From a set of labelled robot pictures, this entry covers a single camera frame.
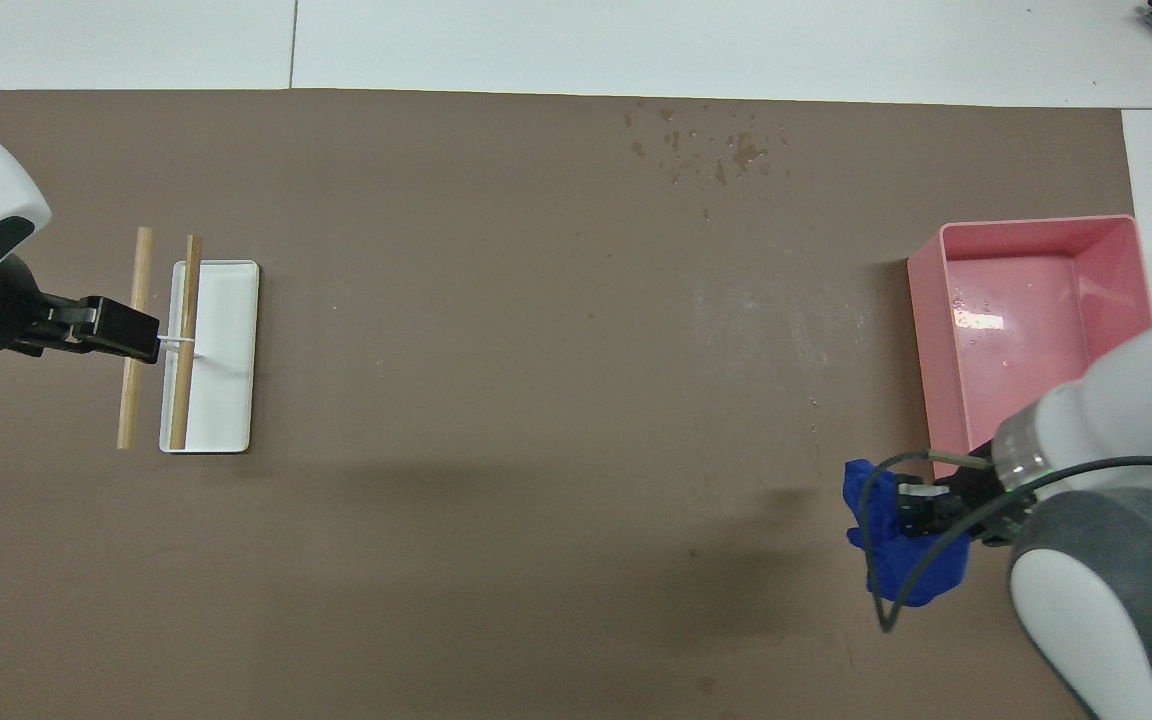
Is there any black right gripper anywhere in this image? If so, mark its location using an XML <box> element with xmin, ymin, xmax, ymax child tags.
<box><xmin>894</xmin><ymin>465</ymin><xmax>1037</xmax><ymax>546</ymax></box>

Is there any blue towel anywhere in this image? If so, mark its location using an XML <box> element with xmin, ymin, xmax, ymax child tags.
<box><xmin>841</xmin><ymin>458</ymin><xmax>972</xmax><ymax>608</ymax></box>

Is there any white towel rack base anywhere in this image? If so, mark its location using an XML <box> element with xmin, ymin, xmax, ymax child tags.
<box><xmin>154</xmin><ymin>260</ymin><xmax>261</xmax><ymax>455</ymax></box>

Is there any wooden rack rod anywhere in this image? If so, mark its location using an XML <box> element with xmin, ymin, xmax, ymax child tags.
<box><xmin>116</xmin><ymin>226</ymin><xmax>154</xmax><ymax>450</ymax></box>
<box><xmin>168</xmin><ymin>235</ymin><xmax>204</xmax><ymax>450</ymax></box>

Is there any pink plastic bin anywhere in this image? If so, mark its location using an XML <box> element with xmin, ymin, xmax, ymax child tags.
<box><xmin>906</xmin><ymin>214</ymin><xmax>1152</xmax><ymax>481</ymax></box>

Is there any brown table mat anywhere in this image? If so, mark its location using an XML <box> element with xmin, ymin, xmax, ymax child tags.
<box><xmin>0</xmin><ymin>88</ymin><xmax>1152</xmax><ymax>720</ymax></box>

